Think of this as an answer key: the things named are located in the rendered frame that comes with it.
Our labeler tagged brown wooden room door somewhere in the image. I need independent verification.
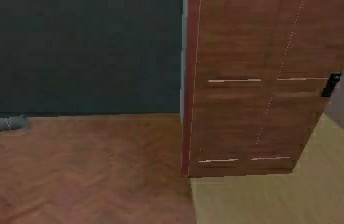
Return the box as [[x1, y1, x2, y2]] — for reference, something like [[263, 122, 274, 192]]
[[180, 0, 344, 178]]

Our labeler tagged grey cloth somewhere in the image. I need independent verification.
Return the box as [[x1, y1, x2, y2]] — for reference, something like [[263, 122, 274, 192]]
[[0, 115, 28, 136]]

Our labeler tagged black door handle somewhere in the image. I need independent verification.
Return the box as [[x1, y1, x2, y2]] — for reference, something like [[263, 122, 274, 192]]
[[320, 72, 342, 99]]

